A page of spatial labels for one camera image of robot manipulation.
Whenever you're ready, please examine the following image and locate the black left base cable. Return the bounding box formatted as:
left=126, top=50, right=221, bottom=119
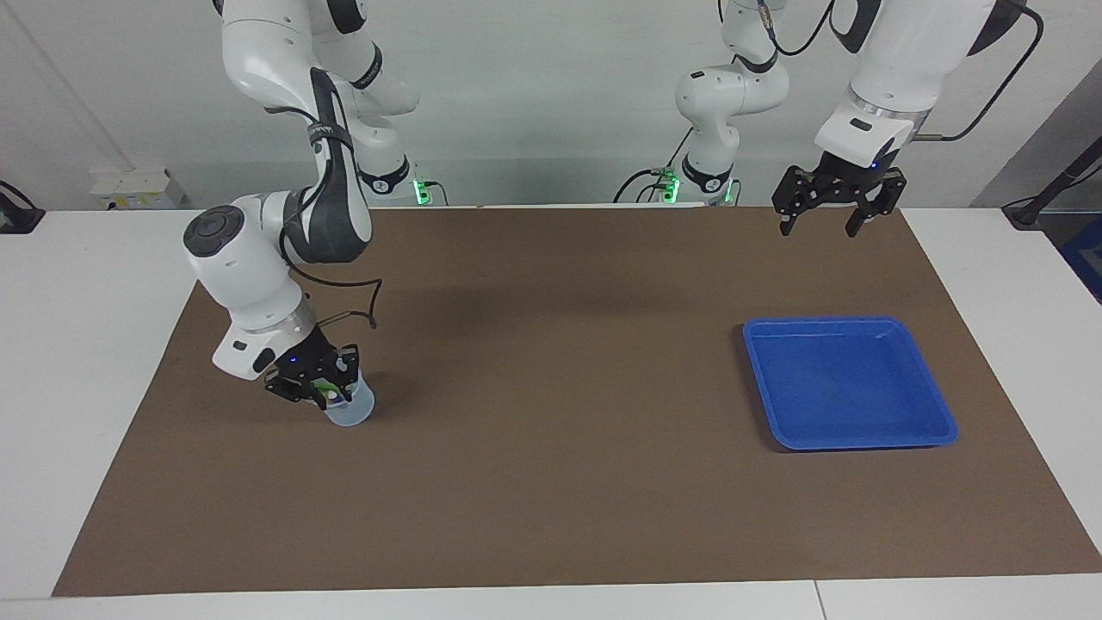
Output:
left=613, top=168, right=672, bottom=205

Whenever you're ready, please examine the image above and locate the blue object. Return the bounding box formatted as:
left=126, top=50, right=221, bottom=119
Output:
left=1057, top=215, right=1102, bottom=304

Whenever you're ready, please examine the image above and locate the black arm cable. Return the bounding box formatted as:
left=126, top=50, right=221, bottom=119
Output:
left=756, top=0, right=1045, bottom=143
left=282, top=103, right=384, bottom=332

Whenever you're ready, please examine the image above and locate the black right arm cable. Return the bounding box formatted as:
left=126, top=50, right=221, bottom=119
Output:
left=282, top=103, right=384, bottom=332

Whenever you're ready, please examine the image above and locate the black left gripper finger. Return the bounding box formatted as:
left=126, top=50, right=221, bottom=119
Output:
left=771, top=168, right=819, bottom=239
left=844, top=170, right=907, bottom=239

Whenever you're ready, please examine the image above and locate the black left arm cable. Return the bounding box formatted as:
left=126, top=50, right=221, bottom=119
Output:
left=756, top=0, right=1045, bottom=143

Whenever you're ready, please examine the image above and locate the white wall socket box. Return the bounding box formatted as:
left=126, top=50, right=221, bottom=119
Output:
left=90, top=166, right=186, bottom=210

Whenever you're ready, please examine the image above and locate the black stand foot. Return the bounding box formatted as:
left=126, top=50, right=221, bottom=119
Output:
left=0, top=181, right=46, bottom=235

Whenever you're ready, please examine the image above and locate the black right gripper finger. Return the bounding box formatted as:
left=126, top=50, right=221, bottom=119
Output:
left=263, top=370, right=326, bottom=409
left=331, top=344, right=361, bottom=404

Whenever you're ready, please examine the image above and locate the black stand with pole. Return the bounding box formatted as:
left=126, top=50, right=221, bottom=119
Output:
left=1003, top=138, right=1102, bottom=232

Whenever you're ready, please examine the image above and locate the clear plastic cup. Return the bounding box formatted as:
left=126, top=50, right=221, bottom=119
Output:
left=323, top=370, right=376, bottom=429

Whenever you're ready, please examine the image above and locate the brown table mat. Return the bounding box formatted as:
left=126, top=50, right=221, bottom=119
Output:
left=52, top=205, right=1102, bottom=598

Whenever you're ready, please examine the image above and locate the blue plastic tray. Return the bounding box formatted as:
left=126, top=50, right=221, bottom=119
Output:
left=742, top=315, right=959, bottom=452

